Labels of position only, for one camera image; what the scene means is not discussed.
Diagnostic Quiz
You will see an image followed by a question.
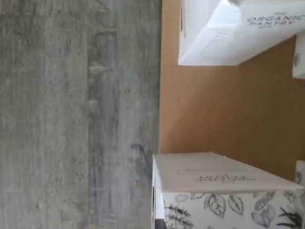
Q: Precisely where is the brown cardboard shelf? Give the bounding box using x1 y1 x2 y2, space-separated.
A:
158 0 305 185

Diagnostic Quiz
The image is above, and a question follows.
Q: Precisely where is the white box with dark slot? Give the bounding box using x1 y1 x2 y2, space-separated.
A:
292 33 305 80

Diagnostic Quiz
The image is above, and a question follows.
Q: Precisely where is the white box green strip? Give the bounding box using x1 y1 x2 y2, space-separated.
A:
152 152 305 229

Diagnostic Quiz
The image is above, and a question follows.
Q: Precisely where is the white box brown slot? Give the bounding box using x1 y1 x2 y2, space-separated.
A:
295 160 305 185

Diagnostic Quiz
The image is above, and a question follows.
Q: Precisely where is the white box pink strip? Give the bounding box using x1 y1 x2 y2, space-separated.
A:
177 0 305 67

